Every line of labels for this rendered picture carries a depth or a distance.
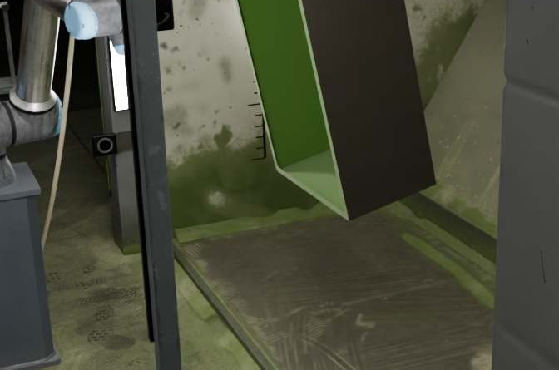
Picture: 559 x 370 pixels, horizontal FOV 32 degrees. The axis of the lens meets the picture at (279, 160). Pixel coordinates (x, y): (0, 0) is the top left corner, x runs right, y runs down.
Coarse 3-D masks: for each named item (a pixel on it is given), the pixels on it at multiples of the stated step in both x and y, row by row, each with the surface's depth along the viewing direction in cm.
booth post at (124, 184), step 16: (112, 112) 401; (128, 112) 403; (112, 128) 403; (128, 128) 405; (112, 160) 412; (128, 160) 409; (112, 176) 417; (128, 176) 411; (112, 192) 423; (128, 192) 413; (112, 208) 428; (128, 208) 415; (128, 224) 417; (128, 240) 419
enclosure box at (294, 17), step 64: (256, 0) 357; (320, 0) 301; (384, 0) 310; (256, 64) 364; (320, 64) 307; (384, 64) 317; (320, 128) 383; (384, 128) 323; (320, 192) 353; (384, 192) 331
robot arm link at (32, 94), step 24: (24, 0) 295; (24, 24) 299; (48, 24) 297; (24, 48) 304; (48, 48) 304; (24, 72) 309; (48, 72) 311; (24, 96) 315; (48, 96) 319; (24, 120) 318; (48, 120) 322
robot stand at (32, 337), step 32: (0, 192) 312; (32, 192) 314; (0, 224) 314; (32, 224) 320; (0, 256) 317; (32, 256) 322; (0, 288) 320; (32, 288) 325; (0, 320) 323; (32, 320) 328; (0, 352) 327; (32, 352) 331
